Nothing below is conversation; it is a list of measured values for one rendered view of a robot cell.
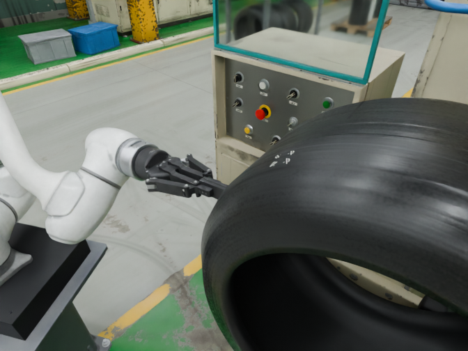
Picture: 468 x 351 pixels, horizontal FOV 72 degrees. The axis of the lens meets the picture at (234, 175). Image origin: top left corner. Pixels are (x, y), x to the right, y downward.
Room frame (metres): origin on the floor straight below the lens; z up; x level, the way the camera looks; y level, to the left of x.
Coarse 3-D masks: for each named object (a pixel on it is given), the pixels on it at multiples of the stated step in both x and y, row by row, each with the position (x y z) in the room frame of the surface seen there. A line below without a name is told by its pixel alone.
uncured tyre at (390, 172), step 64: (320, 128) 0.36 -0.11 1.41; (384, 128) 0.31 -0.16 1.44; (448, 128) 0.30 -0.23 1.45; (256, 192) 0.28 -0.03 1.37; (320, 192) 0.24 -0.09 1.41; (384, 192) 0.22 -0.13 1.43; (448, 192) 0.20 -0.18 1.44; (256, 256) 0.25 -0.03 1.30; (320, 256) 0.47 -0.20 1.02; (384, 256) 0.18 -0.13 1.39; (448, 256) 0.16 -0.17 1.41; (256, 320) 0.33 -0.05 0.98; (320, 320) 0.37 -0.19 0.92; (384, 320) 0.35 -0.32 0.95; (448, 320) 0.31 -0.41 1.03
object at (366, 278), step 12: (336, 264) 0.51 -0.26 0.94; (348, 264) 0.50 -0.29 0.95; (348, 276) 0.48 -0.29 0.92; (360, 276) 0.47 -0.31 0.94; (372, 276) 0.46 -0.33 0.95; (372, 288) 0.45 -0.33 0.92; (384, 288) 0.43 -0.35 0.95; (396, 288) 0.43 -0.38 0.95; (396, 300) 0.41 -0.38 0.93; (408, 300) 0.40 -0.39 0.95; (420, 300) 0.40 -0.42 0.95
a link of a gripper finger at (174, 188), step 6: (150, 180) 0.49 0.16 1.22; (156, 180) 0.49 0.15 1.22; (162, 180) 0.49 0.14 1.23; (168, 180) 0.48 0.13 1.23; (162, 186) 0.48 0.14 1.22; (168, 186) 0.47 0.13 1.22; (174, 186) 0.47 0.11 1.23; (180, 186) 0.46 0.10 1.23; (186, 186) 0.46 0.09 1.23; (162, 192) 0.48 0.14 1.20; (168, 192) 0.47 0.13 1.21; (174, 192) 0.47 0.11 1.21; (180, 192) 0.46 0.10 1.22
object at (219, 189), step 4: (200, 180) 0.47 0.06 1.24; (204, 180) 0.47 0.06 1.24; (204, 184) 0.47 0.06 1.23; (208, 184) 0.46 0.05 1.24; (212, 184) 0.46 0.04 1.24; (216, 184) 0.46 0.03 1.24; (212, 188) 0.45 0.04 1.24; (216, 188) 0.45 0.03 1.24; (220, 188) 0.44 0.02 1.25; (224, 188) 0.44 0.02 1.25; (216, 192) 0.45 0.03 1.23; (220, 192) 0.44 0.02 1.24; (212, 196) 0.45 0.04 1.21; (216, 196) 0.45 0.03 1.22
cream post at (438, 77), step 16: (448, 0) 0.51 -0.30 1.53; (464, 0) 0.49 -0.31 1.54; (448, 16) 0.50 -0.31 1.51; (464, 16) 0.49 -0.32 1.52; (448, 32) 0.50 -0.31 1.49; (464, 32) 0.49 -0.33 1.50; (432, 48) 0.50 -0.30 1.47; (448, 48) 0.49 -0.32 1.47; (464, 48) 0.48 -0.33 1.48; (432, 64) 0.50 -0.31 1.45; (448, 64) 0.49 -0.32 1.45; (464, 64) 0.48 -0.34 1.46; (416, 80) 0.51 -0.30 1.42; (432, 80) 0.49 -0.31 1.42; (448, 80) 0.48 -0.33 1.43; (464, 80) 0.47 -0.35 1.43; (416, 96) 0.50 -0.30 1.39; (432, 96) 0.49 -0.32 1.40; (448, 96) 0.48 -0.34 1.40; (464, 96) 0.46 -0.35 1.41
